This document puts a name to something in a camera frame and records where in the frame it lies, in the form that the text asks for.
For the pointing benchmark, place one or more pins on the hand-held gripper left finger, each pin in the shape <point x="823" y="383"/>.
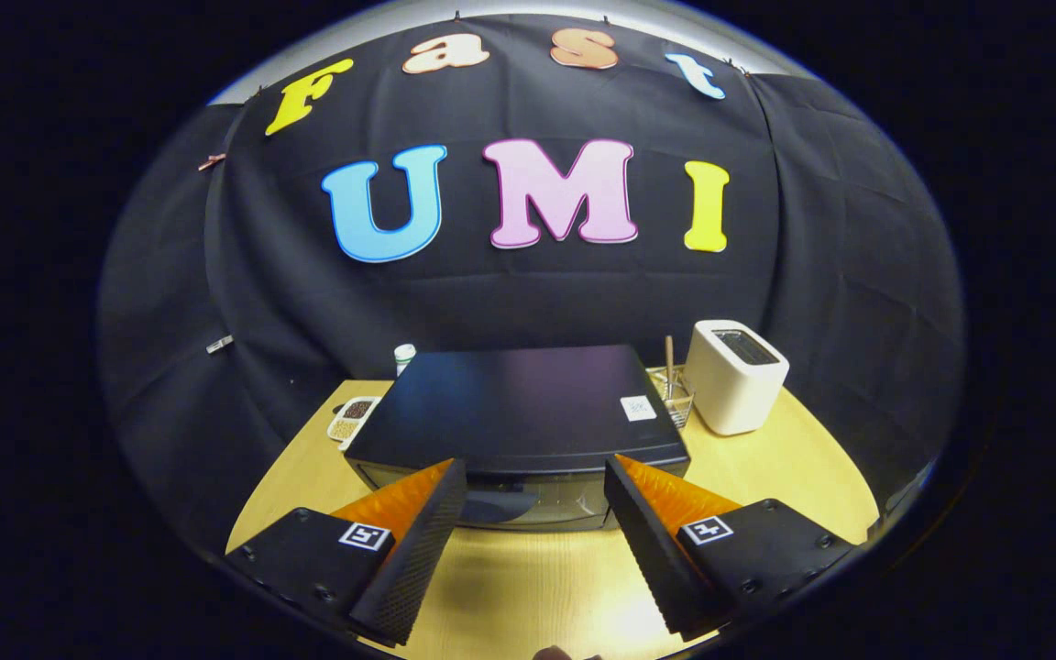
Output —
<point x="418" y="559"/>

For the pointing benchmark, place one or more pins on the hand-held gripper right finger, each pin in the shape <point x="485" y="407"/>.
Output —
<point x="647" y="559"/>

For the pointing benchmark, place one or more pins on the black toaster oven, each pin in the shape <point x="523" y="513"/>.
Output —
<point x="510" y="403"/>

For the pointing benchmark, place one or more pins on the white toaster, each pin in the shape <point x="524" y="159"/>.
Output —
<point x="734" y="394"/>

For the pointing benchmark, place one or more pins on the white divided seasoning tray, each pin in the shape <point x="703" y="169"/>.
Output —
<point x="354" y="417"/>

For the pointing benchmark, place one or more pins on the wooden stick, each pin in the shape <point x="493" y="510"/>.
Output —
<point x="669" y="362"/>

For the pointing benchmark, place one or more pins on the small white bottle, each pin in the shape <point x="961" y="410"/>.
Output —
<point x="405" y="356"/>

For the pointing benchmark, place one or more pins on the white clip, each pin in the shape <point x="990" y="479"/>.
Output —
<point x="219" y="344"/>

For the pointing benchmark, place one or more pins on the pink clip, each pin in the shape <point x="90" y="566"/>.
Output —
<point x="212" y="162"/>

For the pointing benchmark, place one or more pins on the row of small dark clips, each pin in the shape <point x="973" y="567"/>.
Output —
<point x="456" y="16"/>

